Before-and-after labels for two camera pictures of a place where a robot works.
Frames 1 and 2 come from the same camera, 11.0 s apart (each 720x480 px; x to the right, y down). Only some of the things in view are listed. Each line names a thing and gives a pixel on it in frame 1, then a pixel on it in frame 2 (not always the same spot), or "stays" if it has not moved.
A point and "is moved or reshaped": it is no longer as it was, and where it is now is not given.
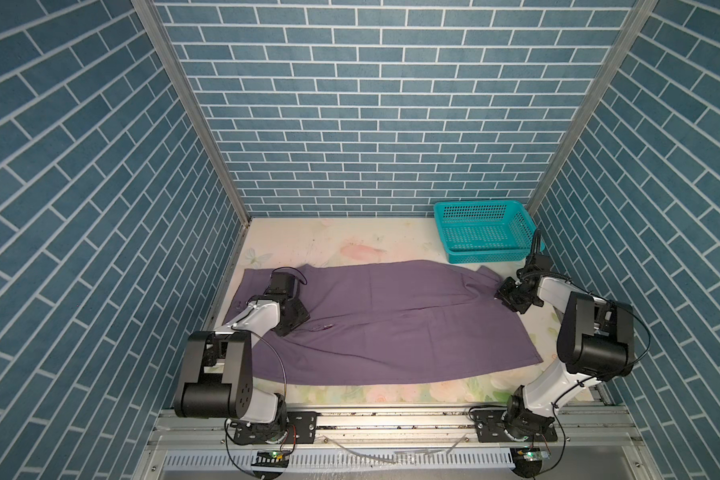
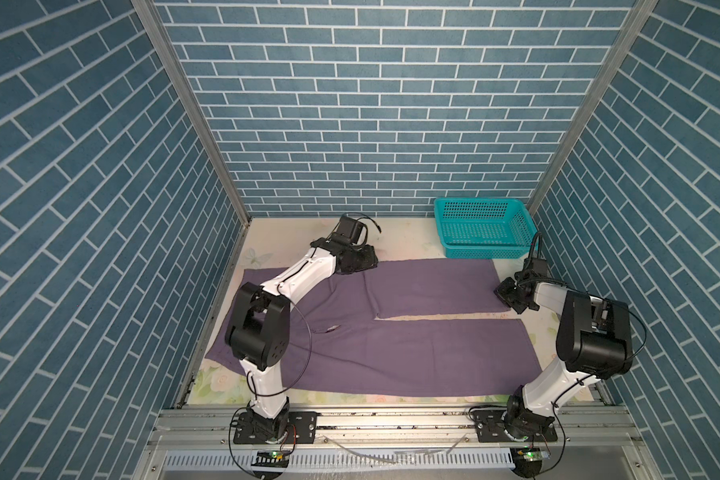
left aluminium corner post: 150,15 stays
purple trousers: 380,320 is moved or reshaped
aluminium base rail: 580,426 stays
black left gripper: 302,315 to 368,259
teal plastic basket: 485,231 stays
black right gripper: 503,292 stays
